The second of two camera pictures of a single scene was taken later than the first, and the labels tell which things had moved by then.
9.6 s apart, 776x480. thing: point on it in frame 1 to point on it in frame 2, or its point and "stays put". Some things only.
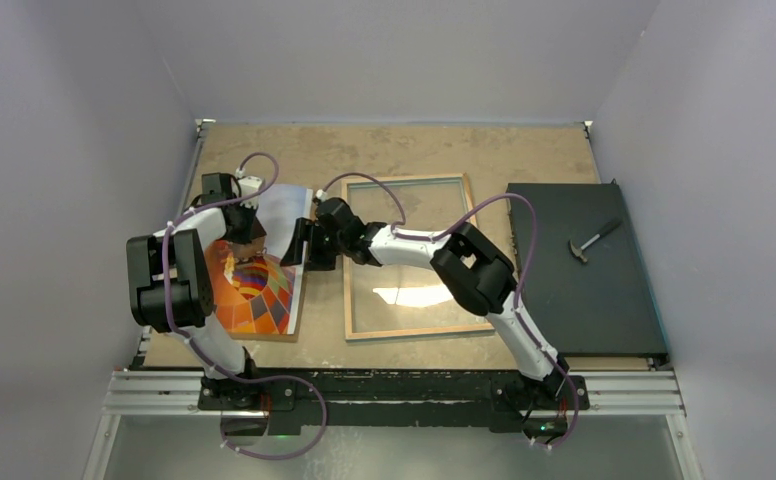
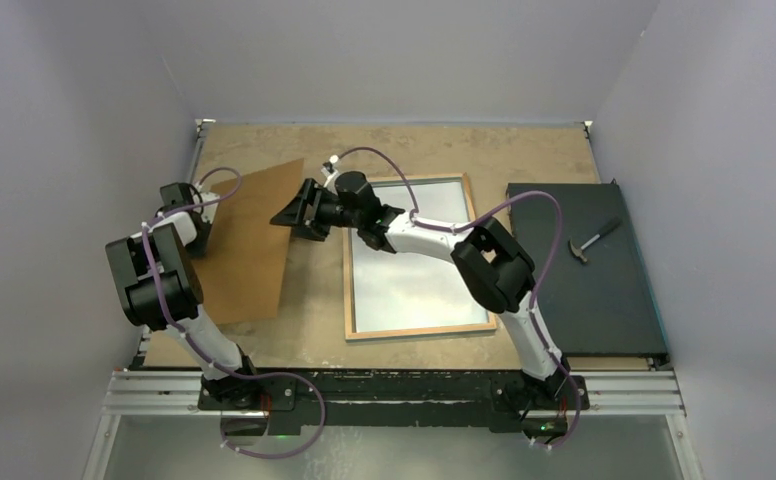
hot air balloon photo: x=258 y=295 to x=395 y=292
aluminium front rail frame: x=605 y=392 stays put
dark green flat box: x=586 y=291 stays put
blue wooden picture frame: x=346 y=274 stays put
